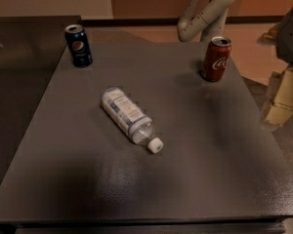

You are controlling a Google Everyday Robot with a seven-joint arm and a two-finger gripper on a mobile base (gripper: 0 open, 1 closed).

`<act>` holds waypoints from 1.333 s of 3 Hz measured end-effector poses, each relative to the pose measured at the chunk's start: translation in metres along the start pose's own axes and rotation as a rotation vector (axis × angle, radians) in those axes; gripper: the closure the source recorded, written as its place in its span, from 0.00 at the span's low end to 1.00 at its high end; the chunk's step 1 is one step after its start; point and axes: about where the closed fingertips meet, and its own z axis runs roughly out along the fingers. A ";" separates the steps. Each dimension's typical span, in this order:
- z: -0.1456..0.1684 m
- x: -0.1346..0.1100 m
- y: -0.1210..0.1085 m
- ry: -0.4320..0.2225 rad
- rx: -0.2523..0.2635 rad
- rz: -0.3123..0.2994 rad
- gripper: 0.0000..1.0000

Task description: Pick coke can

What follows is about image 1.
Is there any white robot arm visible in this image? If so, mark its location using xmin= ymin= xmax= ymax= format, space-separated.
xmin=177 ymin=0 xmax=293 ymax=126

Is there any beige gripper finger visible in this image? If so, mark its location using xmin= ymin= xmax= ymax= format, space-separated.
xmin=262 ymin=64 xmax=293 ymax=126

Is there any red coke can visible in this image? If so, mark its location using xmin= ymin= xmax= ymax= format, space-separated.
xmin=201 ymin=36 xmax=231 ymax=82

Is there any clear plastic water bottle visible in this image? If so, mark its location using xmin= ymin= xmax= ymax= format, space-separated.
xmin=101 ymin=87 xmax=163 ymax=153

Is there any blue pepsi can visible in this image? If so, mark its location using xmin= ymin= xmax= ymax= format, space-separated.
xmin=64 ymin=24 xmax=93 ymax=67

